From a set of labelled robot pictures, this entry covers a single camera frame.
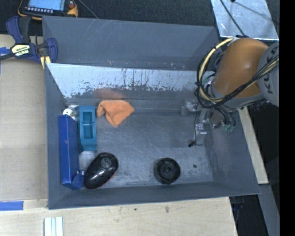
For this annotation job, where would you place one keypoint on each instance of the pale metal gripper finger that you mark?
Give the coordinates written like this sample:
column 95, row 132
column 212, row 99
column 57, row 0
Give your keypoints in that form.
column 189, row 106
column 201, row 134

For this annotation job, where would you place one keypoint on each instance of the black round disc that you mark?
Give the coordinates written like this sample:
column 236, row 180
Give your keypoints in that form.
column 167, row 170

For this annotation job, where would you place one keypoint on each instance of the grey metal bin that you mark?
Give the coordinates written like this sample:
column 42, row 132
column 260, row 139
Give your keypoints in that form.
column 147, row 141

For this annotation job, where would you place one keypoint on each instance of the orange cloth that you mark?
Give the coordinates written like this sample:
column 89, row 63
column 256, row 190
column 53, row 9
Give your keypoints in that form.
column 115, row 112

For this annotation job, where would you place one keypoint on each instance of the black glossy oval object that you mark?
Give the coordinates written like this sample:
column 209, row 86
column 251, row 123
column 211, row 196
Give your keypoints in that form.
column 98, row 174

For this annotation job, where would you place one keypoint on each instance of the teal blue hollow block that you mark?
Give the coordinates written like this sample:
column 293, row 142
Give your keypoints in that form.
column 84, row 141

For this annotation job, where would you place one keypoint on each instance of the dark blue long box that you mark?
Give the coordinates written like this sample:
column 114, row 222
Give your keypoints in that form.
column 68, row 149

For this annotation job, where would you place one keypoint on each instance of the pale wood board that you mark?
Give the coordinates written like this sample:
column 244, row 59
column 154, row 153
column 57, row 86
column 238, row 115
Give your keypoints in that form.
column 22, row 131

